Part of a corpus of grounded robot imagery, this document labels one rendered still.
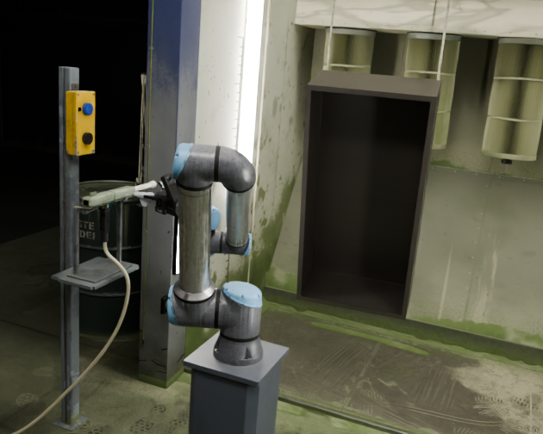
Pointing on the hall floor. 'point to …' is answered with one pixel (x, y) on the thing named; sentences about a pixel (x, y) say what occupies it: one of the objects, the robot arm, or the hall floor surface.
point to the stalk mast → (71, 306)
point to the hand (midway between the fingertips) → (145, 186)
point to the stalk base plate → (70, 424)
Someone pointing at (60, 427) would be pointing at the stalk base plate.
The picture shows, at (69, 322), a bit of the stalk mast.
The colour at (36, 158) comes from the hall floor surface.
